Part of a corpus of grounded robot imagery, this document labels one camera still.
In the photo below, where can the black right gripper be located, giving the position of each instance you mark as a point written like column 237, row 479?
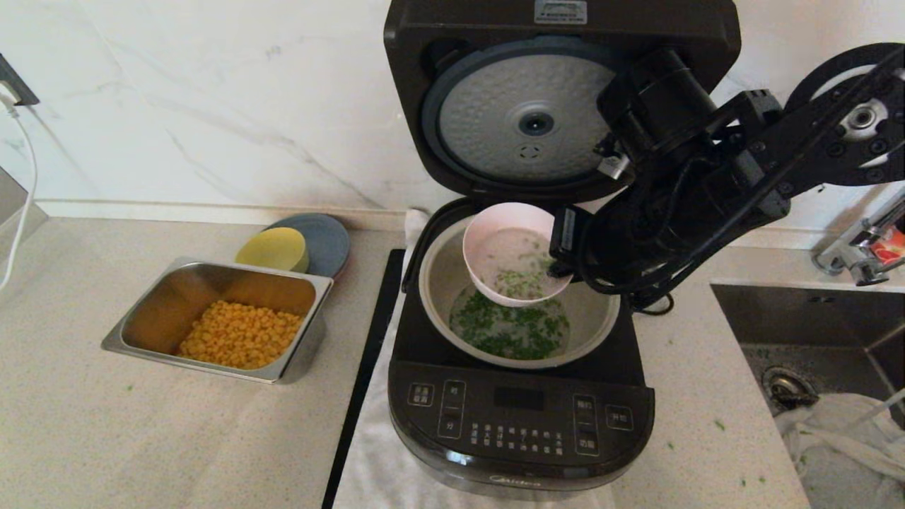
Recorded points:
column 601, row 244

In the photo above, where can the white round bowl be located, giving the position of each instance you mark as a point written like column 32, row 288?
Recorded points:
column 495, row 226

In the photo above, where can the chopped green onions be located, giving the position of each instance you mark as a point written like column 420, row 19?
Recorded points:
column 509, row 332

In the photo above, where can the black rice cooker lid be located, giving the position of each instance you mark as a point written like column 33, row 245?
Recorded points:
column 438, row 28

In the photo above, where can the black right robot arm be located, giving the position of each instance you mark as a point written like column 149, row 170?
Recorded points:
column 707, row 184

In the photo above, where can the grey inner pot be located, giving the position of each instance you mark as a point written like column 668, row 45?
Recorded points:
column 442, row 283

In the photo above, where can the black rice cooker body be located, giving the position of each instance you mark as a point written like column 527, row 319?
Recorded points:
column 523, row 417

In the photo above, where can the yellow bowl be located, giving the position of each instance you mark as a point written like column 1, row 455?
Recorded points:
column 272, row 249

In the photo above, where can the long black strip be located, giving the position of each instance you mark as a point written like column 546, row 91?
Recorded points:
column 360, row 382

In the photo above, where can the grey-blue plate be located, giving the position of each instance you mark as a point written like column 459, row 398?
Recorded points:
column 329, row 244

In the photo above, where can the metal sink drain strainer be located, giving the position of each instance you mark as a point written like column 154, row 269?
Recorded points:
column 781, row 385

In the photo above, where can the stainless steel sink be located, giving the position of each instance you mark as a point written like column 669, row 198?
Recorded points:
column 813, row 318

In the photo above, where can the white towel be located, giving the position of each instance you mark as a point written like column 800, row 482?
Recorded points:
column 375, row 466

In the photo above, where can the chrome faucet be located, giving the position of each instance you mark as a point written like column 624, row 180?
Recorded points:
column 859, row 265

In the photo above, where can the yellow corn kernels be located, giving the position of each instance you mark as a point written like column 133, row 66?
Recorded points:
column 240, row 336

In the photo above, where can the orange dish soap bottle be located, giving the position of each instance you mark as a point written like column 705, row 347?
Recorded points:
column 889, row 249

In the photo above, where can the crumpled white cloth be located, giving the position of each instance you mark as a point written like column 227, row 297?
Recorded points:
column 834, row 452

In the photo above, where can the stainless steel tray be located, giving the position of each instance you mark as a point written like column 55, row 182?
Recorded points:
column 162, row 311

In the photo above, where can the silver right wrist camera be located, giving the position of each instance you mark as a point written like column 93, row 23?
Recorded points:
column 614, row 166

